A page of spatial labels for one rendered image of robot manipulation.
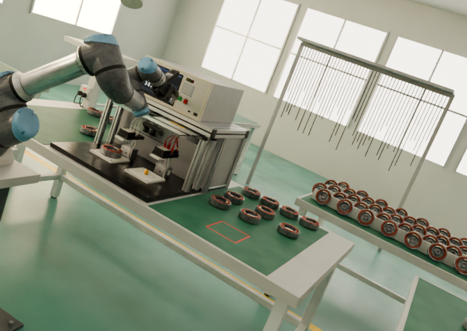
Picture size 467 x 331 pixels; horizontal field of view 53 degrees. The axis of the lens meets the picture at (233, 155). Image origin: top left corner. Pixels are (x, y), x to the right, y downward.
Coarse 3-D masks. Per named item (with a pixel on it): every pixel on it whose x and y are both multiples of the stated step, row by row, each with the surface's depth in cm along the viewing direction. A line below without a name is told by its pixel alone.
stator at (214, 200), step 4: (212, 196) 237; (216, 196) 241; (220, 196) 242; (212, 200) 235; (216, 200) 234; (220, 200) 240; (224, 200) 241; (228, 200) 240; (212, 204) 235; (216, 204) 234; (220, 204) 233; (224, 204) 234; (228, 204) 235; (220, 208) 234; (224, 208) 235; (228, 208) 237
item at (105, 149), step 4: (104, 148) 238; (108, 148) 245; (112, 148) 245; (116, 148) 245; (104, 152) 238; (108, 152) 238; (112, 152) 237; (116, 152) 239; (120, 152) 241; (108, 156) 238; (112, 156) 238; (116, 156) 239; (120, 156) 242
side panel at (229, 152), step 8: (224, 144) 245; (232, 144) 257; (240, 144) 267; (224, 152) 253; (232, 152) 262; (240, 152) 269; (216, 160) 245; (224, 160) 257; (232, 160) 266; (216, 168) 252; (224, 168) 262; (232, 168) 269; (216, 176) 257; (224, 176) 266; (208, 184) 250; (216, 184) 261; (224, 184) 270; (208, 192) 254
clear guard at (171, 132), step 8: (136, 120) 220; (144, 120) 219; (152, 120) 220; (160, 120) 227; (168, 120) 235; (136, 128) 217; (144, 128) 216; (160, 128) 216; (168, 128) 217; (176, 128) 224; (152, 136) 213; (160, 136) 212; (168, 136) 212; (176, 136) 212; (168, 144) 209
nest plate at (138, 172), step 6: (132, 168) 234; (138, 168) 238; (144, 168) 242; (132, 174) 228; (138, 174) 230; (150, 174) 237; (144, 180) 225; (150, 180) 227; (156, 180) 231; (162, 180) 235
